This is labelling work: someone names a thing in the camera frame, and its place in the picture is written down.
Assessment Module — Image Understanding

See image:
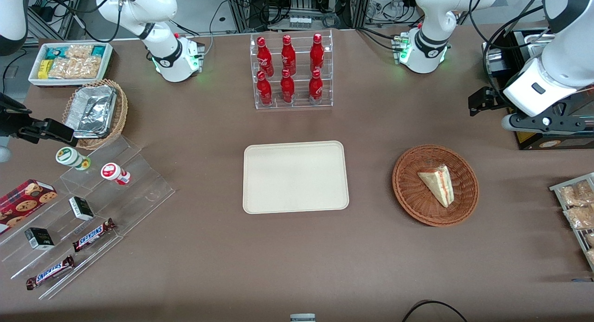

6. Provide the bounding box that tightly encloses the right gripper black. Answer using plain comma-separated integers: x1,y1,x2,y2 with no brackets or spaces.
0,94,32,163

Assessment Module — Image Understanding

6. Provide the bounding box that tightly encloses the triangular sandwich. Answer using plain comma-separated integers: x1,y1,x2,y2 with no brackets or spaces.
418,164,454,208

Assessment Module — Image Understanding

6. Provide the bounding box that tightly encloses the aluminium foil tray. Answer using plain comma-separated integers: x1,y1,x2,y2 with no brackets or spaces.
65,84,117,139

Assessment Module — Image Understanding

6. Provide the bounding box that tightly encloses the light wicker basket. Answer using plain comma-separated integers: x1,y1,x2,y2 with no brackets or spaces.
62,79,129,150

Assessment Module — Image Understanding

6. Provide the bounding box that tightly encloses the tray of packaged pastries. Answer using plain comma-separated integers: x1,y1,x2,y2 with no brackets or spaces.
549,172,594,272

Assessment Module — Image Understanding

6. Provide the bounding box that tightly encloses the brown wicker basket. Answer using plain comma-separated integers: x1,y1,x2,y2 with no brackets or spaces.
392,145,479,227

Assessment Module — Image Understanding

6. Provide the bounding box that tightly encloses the beige plastic tray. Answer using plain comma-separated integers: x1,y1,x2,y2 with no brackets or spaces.
243,141,350,215

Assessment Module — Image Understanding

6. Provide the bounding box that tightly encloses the black hot food case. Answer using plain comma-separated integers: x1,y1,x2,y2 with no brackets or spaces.
482,27,594,151

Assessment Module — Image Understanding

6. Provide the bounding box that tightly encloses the green lid yogurt cup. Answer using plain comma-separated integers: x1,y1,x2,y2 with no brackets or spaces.
56,147,91,171

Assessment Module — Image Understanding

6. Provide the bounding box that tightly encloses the large clear cracker bag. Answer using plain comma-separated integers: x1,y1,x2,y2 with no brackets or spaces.
48,57,101,79

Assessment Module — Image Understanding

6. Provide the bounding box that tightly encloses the red cookie box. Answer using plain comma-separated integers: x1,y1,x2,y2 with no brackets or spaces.
0,179,58,235

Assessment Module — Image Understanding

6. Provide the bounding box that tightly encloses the small clear cracker bag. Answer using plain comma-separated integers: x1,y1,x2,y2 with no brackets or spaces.
64,44,93,59

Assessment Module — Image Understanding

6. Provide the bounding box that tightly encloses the small black box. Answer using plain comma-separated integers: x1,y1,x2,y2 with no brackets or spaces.
25,227,55,251
69,197,95,221

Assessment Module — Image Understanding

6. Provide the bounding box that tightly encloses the white rectangular snack bin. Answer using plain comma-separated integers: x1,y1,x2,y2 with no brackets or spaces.
29,42,114,88

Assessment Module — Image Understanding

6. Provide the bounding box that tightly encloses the red lid yogurt cup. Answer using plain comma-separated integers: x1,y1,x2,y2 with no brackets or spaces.
101,162,131,186

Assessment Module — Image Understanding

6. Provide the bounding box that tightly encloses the brown Snickers bar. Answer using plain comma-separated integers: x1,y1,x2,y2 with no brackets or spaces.
72,218,116,253
26,255,75,291

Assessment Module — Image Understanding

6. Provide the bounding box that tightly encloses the clear acrylic stepped display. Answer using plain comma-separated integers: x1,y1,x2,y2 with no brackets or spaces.
0,135,176,300

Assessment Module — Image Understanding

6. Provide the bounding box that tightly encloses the red cola bottle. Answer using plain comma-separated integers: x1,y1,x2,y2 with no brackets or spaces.
257,71,273,107
280,69,295,103
309,69,323,104
281,35,297,76
310,33,325,73
257,37,274,77

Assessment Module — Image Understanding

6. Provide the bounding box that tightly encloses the clear acrylic bottle rack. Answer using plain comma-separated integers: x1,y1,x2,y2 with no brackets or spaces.
250,30,334,110

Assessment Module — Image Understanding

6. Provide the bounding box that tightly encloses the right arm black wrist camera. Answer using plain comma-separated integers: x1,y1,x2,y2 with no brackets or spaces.
18,119,78,147

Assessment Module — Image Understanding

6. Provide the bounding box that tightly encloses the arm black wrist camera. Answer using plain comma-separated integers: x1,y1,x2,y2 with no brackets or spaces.
18,119,78,147
469,87,507,117

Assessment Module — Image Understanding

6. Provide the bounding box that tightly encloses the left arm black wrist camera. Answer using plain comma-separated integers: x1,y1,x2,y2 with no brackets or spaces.
469,87,507,117

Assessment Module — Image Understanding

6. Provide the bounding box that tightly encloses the black cable loop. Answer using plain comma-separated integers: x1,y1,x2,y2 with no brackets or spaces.
401,300,469,322

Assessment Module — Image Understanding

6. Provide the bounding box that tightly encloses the aluminium frame rack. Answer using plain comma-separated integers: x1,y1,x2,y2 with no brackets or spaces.
223,0,372,33

